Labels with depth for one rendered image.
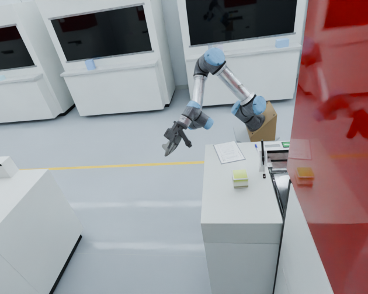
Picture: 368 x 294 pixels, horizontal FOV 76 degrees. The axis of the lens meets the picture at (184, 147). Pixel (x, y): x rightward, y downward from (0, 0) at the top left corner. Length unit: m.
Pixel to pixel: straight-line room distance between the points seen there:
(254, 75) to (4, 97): 4.56
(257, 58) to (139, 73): 1.89
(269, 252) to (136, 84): 3.54
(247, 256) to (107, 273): 1.32
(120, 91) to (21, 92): 1.90
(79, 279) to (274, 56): 3.67
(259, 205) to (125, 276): 1.38
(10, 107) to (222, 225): 5.13
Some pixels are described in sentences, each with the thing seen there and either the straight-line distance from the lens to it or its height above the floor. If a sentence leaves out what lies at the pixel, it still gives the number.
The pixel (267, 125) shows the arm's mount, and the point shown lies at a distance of 1.78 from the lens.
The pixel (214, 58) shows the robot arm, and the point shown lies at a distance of 1.52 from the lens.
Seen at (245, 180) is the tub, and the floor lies 1.02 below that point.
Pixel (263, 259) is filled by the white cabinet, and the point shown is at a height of 0.69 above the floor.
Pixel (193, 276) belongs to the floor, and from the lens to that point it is 2.08.
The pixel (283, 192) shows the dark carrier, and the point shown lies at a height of 0.90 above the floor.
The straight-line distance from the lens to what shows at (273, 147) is 1.54.
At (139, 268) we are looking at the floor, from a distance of 2.21.
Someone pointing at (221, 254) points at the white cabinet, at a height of 0.73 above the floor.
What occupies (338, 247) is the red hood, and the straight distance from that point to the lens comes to 0.62.
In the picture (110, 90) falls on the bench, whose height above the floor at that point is 0.53.
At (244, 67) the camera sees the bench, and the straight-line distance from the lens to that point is 4.01.
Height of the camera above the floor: 1.84
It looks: 34 degrees down
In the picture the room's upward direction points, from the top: 10 degrees counter-clockwise
